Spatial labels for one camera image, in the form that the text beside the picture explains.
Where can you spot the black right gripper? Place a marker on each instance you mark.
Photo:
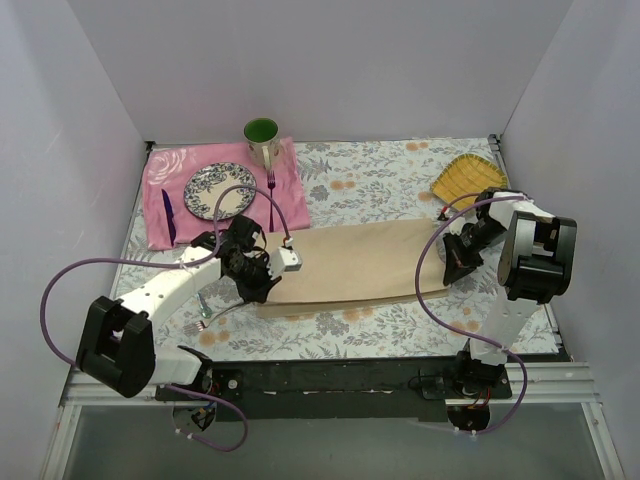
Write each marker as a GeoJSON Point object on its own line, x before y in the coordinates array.
{"type": "Point", "coordinates": [458, 254]}

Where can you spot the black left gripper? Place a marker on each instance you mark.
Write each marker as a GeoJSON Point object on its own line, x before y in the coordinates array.
{"type": "Point", "coordinates": [260, 284]}

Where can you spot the beige cloth napkin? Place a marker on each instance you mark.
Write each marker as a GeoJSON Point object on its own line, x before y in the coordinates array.
{"type": "Point", "coordinates": [351, 266]}

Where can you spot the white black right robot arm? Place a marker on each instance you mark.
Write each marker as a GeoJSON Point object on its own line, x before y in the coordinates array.
{"type": "Point", "coordinates": [535, 265]}

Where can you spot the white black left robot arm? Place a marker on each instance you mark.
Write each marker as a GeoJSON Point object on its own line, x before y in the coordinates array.
{"type": "Point", "coordinates": [117, 346]}

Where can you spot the green inside ceramic mug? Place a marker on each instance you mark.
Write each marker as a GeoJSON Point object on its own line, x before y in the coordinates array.
{"type": "Point", "coordinates": [264, 143]}

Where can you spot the iridescent spoon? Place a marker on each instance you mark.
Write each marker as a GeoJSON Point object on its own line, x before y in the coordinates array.
{"type": "Point", "coordinates": [205, 310]}

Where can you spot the silver fork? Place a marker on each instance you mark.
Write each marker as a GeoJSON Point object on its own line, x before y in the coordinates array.
{"type": "Point", "coordinates": [203, 324]}

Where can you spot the yellow woven bamboo tray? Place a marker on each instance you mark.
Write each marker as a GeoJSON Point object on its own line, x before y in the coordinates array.
{"type": "Point", "coordinates": [465, 178]}

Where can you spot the floral ceramic plate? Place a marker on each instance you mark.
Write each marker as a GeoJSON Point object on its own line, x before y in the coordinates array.
{"type": "Point", "coordinates": [220, 191]}

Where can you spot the purple knife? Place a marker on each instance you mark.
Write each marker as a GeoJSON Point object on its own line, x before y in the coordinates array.
{"type": "Point", "coordinates": [169, 217]}

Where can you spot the pink cloth placemat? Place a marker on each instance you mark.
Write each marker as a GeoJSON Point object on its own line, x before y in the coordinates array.
{"type": "Point", "coordinates": [284, 207]}

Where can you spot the floral patterned table mat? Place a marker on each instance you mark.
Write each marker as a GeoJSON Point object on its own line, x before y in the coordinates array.
{"type": "Point", "coordinates": [352, 183]}

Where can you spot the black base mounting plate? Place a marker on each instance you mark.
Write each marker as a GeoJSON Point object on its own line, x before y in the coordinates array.
{"type": "Point", "coordinates": [355, 388]}

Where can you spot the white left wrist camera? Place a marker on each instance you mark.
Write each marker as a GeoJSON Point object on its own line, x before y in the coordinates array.
{"type": "Point", "coordinates": [284, 260]}

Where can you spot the aluminium frame rail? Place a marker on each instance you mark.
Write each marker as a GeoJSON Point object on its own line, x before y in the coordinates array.
{"type": "Point", "coordinates": [338, 419]}

